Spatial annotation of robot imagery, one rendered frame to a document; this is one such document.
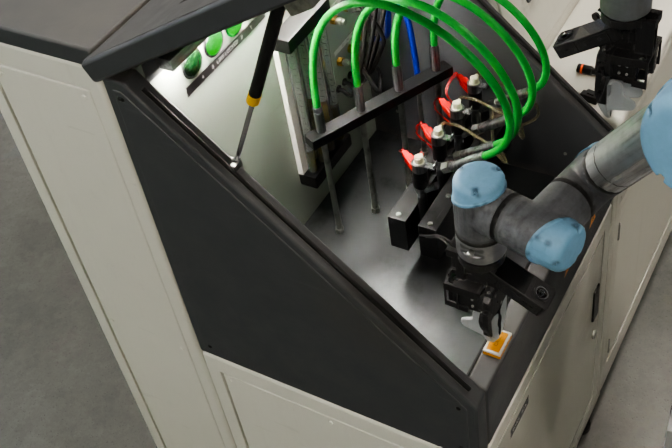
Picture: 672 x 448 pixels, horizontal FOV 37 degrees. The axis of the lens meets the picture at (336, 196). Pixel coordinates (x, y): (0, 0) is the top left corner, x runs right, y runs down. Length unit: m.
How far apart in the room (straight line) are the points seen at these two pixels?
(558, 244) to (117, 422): 1.82
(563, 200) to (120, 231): 0.80
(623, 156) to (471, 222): 0.23
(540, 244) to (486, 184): 0.11
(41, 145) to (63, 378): 1.41
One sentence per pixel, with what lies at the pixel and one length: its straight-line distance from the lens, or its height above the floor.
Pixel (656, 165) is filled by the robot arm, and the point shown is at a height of 1.56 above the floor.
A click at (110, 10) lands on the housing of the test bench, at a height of 1.50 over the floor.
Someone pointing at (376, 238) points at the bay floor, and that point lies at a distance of 2.04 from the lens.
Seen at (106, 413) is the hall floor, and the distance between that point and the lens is 2.97.
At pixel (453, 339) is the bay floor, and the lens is 1.86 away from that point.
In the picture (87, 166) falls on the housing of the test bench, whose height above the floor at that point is 1.23.
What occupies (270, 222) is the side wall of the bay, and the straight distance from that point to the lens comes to 1.52.
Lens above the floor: 2.30
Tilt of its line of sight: 44 degrees down
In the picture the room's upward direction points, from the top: 10 degrees counter-clockwise
